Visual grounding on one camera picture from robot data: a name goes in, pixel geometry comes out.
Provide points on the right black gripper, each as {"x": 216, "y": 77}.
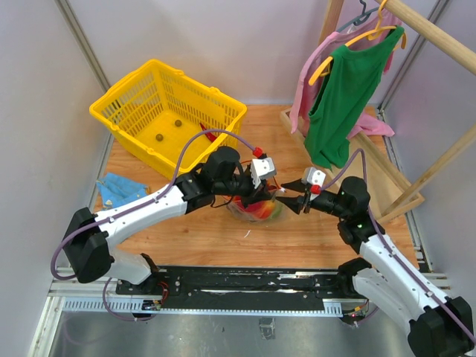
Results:
{"x": 294, "y": 203}

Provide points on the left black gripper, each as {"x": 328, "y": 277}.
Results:
{"x": 256, "y": 195}

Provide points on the clear zip top bag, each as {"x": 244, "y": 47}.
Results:
{"x": 275, "y": 191}

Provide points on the green cabbage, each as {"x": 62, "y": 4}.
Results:
{"x": 277, "y": 211}

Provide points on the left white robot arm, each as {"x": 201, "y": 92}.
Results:
{"x": 91, "y": 239}

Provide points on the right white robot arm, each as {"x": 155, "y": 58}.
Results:
{"x": 434, "y": 323}

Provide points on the green tank top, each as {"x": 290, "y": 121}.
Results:
{"x": 345, "y": 91}

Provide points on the red chili pepper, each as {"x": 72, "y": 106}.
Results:
{"x": 211, "y": 136}

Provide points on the yellow plastic basket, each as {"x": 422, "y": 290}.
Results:
{"x": 147, "y": 101}

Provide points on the blue tissue box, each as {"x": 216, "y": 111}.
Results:
{"x": 116, "y": 191}

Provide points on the grey clothes hanger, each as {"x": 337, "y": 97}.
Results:
{"x": 360, "y": 18}

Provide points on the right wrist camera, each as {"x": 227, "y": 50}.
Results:
{"x": 312, "y": 177}

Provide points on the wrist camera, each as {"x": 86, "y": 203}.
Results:
{"x": 261, "y": 170}
{"x": 312, "y": 177}

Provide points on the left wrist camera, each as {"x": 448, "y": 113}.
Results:
{"x": 261, "y": 170}

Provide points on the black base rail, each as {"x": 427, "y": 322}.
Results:
{"x": 244, "y": 290}

